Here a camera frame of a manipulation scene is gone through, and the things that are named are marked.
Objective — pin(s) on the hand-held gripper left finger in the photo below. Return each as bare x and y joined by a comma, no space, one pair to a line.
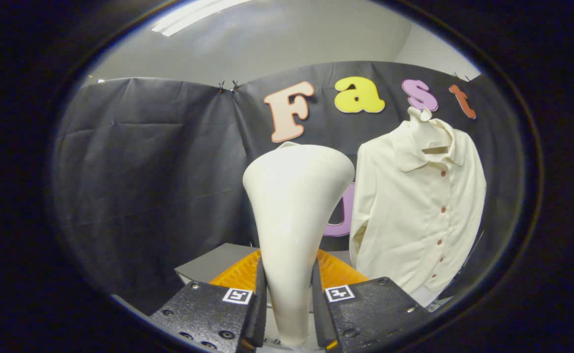
208,314

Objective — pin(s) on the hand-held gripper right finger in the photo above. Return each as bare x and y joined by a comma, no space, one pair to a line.
370,314

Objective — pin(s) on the cream button shirt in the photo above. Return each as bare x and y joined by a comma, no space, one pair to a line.
414,220

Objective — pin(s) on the white garment steamer head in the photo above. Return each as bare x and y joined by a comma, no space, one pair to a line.
291,220

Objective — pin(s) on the grey curved table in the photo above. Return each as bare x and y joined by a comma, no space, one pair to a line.
218,260

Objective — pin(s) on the black backdrop cloth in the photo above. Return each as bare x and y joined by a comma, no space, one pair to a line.
144,171

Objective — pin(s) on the white plastic hanger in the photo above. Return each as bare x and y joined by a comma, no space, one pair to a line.
421,130

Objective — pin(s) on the ceiling light panel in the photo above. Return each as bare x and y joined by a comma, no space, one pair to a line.
188,17

